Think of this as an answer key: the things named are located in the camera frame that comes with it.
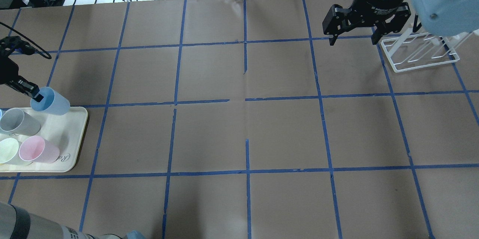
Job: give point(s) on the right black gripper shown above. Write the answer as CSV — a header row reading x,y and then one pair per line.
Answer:
x,y
378,0

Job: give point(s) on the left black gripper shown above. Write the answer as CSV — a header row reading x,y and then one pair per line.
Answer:
x,y
7,72

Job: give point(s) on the light blue cup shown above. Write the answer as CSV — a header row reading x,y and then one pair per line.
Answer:
x,y
52,102

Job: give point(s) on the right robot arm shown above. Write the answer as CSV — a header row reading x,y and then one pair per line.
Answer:
x,y
438,17

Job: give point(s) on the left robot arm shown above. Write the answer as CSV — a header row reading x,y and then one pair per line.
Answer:
x,y
18,223

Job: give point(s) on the grey cup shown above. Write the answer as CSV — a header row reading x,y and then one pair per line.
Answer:
x,y
17,121

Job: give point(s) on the pink cup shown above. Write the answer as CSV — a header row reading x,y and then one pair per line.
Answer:
x,y
37,149

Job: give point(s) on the pale green cup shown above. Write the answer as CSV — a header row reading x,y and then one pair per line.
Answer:
x,y
9,152

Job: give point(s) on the cream plastic tray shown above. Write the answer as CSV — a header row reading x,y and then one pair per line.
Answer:
x,y
65,132

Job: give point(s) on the white wire cup rack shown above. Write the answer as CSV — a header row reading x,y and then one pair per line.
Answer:
x,y
417,50

